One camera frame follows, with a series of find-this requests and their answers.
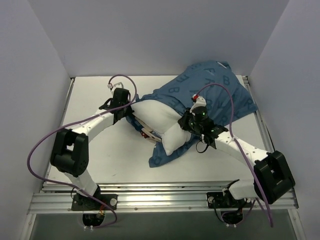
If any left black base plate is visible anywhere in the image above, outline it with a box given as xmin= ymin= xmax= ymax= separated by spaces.
xmin=71 ymin=193 xmax=118 ymax=211

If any blue patterned pillowcase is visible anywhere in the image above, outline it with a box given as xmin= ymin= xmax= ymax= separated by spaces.
xmin=126 ymin=60 xmax=258 ymax=168

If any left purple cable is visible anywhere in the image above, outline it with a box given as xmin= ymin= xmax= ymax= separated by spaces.
xmin=26 ymin=74 xmax=138 ymax=191

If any aluminium right side rail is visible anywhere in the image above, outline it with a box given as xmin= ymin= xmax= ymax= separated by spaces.
xmin=241 ymin=75 xmax=288 ymax=188

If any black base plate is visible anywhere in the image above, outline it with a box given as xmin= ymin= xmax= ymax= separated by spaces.
xmin=206 ymin=191 xmax=252 ymax=209
xmin=71 ymin=193 xmax=118 ymax=211

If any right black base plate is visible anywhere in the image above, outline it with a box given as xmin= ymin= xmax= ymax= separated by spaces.
xmin=206 ymin=191 xmax=252 ymax=209

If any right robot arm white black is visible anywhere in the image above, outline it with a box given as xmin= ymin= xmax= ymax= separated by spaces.
xmin=178 ymin=106 xmax=296 ymax=207

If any aluminium rail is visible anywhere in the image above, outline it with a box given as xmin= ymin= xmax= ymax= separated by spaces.
xmin=44 ymin=77 xmax=75 ymax=181
xmin=241 ymin=75 xmax=288 ymax=188

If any aluminium left side rail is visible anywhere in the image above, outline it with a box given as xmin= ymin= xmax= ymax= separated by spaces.
xmin=44 ymin=77 xmax=75 ymax=181

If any white pillow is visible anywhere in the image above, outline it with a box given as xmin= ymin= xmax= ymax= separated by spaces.
xmin=131 ymin=99 xmax=192 ymax=156

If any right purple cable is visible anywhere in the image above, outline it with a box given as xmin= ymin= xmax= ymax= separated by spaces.
xmin=193 ymin=84 xmax=275 ymax=228

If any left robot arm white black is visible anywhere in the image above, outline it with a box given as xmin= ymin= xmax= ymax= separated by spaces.
xmin=50 ymin=87 xmax=133 ymax=210

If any aluminium front rail frame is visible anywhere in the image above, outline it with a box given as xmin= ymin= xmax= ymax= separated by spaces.
xmin=29 ymin=183 xmax=300 ymax=213

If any purple cable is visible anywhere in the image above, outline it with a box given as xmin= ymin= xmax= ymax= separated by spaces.
xmin=26 ymin=74 xmax=138 ymax=191
xmin=193 ymin=84 xmax=275 ymax=228

